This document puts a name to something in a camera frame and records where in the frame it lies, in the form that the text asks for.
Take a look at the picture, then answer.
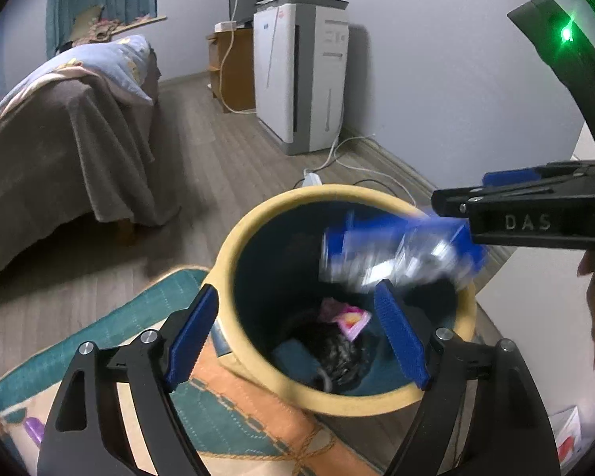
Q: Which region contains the purple plastic comb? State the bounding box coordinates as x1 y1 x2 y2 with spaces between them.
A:
23 417 45 447

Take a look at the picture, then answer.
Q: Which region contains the yellow rimmed teal trash bin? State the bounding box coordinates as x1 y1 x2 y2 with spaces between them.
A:
207 184 476 417

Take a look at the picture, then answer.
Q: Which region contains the white grey air purifier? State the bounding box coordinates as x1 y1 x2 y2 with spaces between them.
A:
253 0 349 156

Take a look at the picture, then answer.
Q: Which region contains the bed with grey cover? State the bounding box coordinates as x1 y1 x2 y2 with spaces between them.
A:
0 45 178 272

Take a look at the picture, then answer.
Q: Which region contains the blue silver wrapper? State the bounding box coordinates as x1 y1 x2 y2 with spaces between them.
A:
319 213 486 294

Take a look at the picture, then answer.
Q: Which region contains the white power strip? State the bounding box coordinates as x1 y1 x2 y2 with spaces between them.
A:
302 172 322 187

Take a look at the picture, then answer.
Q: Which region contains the white power cable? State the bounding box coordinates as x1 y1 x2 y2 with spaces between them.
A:
310 122 418 207

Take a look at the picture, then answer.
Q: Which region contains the wooden side cabinet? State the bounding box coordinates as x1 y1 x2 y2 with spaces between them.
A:
206 28 255 112

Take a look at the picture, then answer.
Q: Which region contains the teal orange patterned rug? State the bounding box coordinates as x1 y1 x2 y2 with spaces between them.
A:
0 268 372 475

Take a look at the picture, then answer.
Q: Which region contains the white cabinet panel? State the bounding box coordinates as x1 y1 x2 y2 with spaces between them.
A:
477 247 595 459

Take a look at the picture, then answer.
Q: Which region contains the pink snack packet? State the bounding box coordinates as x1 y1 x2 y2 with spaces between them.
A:
318 297 372 342

